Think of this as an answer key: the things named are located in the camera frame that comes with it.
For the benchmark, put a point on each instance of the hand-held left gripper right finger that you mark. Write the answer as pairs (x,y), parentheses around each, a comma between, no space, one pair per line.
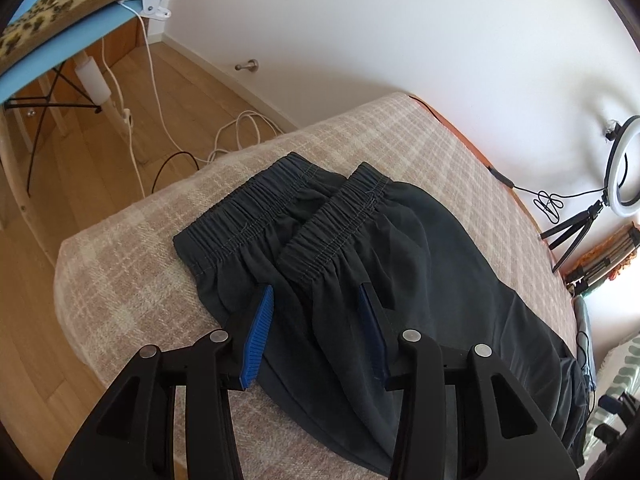
(372,332)

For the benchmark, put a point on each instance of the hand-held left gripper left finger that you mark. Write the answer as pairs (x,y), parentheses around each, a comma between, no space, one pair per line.
(257,332)

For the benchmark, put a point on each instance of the dark grey pants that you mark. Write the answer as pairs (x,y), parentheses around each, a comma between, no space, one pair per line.
(425,240)

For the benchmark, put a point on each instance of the plaid pink blanket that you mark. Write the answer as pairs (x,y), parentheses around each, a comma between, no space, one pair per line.
(400,140)

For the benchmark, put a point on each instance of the black tripod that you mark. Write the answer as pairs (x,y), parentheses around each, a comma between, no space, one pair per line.
(575,232)

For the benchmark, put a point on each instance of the colourful scarf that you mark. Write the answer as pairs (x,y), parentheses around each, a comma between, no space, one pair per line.
(597,252)

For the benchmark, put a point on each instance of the silver tripod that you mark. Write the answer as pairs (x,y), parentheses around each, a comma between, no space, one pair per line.
(607,260)

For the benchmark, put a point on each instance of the patterned pillow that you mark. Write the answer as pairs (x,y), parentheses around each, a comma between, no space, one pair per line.
(622,370)

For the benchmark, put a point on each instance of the metal door stopper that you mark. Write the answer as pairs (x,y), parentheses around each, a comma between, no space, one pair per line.
(247,65)

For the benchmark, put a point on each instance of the blue chair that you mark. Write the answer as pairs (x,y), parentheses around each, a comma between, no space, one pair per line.
(30,80)

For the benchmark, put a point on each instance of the white clamp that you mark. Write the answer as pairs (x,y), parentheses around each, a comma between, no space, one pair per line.
(150,2)

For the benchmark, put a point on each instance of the leopard print cushion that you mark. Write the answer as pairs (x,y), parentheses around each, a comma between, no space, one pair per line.
(50,5)

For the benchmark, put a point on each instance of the wooden bed frame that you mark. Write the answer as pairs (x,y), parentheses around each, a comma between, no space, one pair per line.
(525,212)

